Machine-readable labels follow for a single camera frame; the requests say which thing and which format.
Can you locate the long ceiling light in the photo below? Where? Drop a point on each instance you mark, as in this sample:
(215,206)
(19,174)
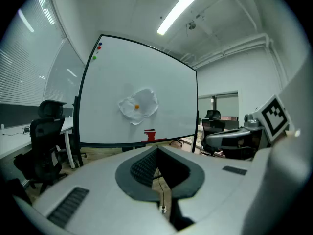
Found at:
(177,12)

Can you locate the white power strip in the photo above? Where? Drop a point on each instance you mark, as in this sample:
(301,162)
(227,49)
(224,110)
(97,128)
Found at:
(163,209)

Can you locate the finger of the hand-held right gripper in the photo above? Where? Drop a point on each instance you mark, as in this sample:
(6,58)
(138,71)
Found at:
(215,137)

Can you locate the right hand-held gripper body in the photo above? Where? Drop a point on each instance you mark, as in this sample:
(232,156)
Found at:
(274,117)

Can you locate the white desk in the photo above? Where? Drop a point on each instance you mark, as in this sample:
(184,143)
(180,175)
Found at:
(12,143)

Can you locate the white window blinds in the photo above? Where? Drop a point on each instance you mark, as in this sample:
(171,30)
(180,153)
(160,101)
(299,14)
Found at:
(22,65)

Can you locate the window with roller shade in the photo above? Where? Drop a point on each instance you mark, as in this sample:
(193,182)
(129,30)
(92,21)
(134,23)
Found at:
(226,105)

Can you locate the black-framed whiteboard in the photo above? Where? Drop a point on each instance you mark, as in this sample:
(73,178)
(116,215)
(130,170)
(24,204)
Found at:
(137,70)

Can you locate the clear plastic bag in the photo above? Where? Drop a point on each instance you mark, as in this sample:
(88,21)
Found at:
(144,101)

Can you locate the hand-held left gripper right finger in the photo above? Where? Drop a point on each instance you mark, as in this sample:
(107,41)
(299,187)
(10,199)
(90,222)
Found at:
(215,187)

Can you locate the white ceiling pipes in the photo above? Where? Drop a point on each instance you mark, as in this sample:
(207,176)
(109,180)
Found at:
(244,45)

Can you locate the black office chair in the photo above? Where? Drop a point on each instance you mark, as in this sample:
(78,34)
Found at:
(212,126)
(44,141)

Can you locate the black desk divider panel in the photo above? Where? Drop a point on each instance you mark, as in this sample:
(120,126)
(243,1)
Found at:
(14,115)

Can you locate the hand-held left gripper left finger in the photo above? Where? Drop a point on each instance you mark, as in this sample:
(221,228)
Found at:
(97,180)

